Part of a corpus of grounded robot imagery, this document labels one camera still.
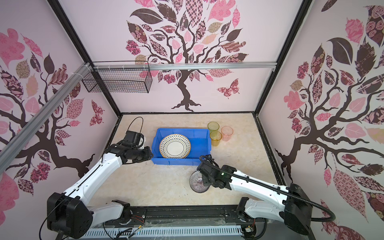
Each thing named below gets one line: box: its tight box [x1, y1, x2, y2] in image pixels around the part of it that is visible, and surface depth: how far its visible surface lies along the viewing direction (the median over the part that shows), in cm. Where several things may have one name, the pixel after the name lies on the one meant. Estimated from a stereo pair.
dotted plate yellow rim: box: [159, 133, 191, 159], surface depth 99 cm
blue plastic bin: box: [151, 128, 212, 166], surface depth 100 cm
